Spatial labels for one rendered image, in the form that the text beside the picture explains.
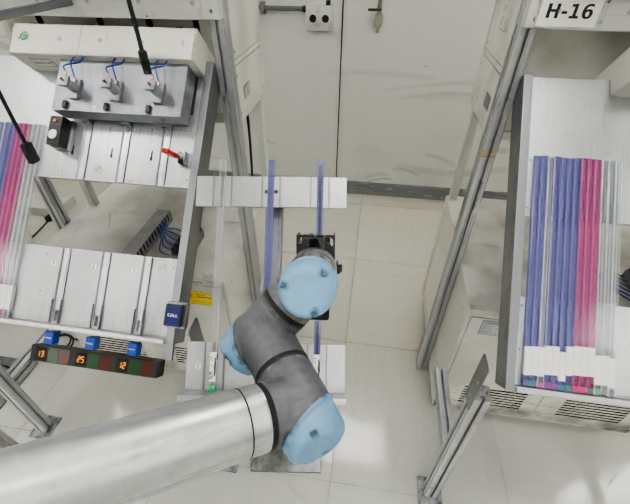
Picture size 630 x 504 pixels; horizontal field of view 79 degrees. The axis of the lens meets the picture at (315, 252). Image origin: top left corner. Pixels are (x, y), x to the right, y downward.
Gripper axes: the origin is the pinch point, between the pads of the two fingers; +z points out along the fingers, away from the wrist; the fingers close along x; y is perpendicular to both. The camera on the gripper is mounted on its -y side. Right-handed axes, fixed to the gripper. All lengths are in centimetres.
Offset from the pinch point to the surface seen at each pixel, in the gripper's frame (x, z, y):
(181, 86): 34, 13, 40
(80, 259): 61, 10, -2
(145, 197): 76, 75, 13
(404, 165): -51, 188, 36
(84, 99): 59, 14, 37
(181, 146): 35.6, 15.6, 26.4
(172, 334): 34.6, 2.8, -18.5
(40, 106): 76, 21, 38
